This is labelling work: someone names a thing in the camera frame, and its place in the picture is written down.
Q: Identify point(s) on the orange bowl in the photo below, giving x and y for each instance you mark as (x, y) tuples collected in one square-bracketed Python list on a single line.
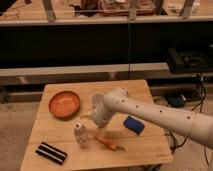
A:
[(64, 104)]

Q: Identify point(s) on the black box on shelf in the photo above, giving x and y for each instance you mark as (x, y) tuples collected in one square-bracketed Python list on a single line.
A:
[(190, 61)]

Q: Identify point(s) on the blue sponge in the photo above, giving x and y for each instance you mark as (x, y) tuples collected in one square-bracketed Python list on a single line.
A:
[(134, 125)]

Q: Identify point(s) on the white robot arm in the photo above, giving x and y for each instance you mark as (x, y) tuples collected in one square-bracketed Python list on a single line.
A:
[(195, 126)]

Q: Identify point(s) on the black power adapter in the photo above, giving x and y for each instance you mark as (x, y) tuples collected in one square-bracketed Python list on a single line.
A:
[(175, 100)]

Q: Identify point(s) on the small clear bottle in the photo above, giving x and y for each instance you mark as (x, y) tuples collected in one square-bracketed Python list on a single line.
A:
[(81, 135)]

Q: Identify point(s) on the black white striped block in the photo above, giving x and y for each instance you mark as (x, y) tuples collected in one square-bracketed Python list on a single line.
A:
[(51, 153)]

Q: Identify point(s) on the wooden table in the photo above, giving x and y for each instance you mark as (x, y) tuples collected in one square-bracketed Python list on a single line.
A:
[(150, 147)]

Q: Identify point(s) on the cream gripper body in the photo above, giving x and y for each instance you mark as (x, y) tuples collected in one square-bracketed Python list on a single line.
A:
[(101, 132)]

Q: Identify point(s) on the grey metal shelf rail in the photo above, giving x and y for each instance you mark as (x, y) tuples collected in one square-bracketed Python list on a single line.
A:
[(67, 73)]

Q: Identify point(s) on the clear plastic cup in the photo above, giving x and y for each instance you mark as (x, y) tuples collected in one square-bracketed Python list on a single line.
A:
[(96, 101)]

